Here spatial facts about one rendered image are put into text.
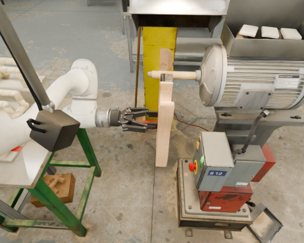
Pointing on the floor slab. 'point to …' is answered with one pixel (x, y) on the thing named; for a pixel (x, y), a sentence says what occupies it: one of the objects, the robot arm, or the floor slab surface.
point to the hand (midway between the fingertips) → (157, 119)
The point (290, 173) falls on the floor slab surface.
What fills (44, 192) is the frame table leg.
